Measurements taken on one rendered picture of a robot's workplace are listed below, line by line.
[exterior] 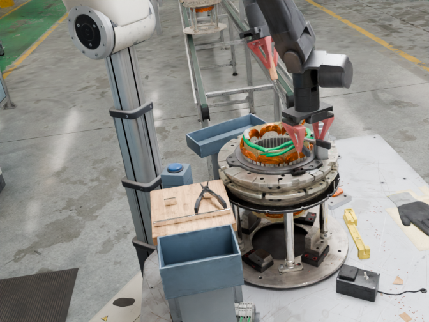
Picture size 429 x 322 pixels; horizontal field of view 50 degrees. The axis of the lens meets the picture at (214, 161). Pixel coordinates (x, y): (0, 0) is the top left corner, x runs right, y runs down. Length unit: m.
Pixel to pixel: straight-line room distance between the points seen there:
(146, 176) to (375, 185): 0.79
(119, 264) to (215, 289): 1.73
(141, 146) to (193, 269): 0.61
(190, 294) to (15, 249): 2.22
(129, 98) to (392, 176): 0.96
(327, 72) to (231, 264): 0.45
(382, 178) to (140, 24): 0.99
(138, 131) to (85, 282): 1.38
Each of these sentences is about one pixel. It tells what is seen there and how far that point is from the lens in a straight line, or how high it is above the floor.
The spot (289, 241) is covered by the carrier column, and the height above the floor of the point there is 0.90.
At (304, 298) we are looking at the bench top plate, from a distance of 1.26.
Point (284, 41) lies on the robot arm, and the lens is 0.96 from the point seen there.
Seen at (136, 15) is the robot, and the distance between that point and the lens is 1.36.
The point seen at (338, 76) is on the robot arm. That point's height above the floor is 1.35.
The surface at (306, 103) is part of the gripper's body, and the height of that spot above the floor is 1.28.
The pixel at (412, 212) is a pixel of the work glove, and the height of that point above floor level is 0.80.
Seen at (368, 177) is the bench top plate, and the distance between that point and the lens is 1.74.
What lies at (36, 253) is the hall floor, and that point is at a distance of 3.01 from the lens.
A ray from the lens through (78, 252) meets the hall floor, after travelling 2.89.
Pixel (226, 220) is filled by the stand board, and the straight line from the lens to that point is 1.05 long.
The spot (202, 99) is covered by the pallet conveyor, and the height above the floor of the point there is 0.76.
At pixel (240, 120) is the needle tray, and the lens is 1.56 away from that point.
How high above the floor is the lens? 1.68
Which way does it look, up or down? 28 degrees down
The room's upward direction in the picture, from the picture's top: 7 degrees counter-clockwise
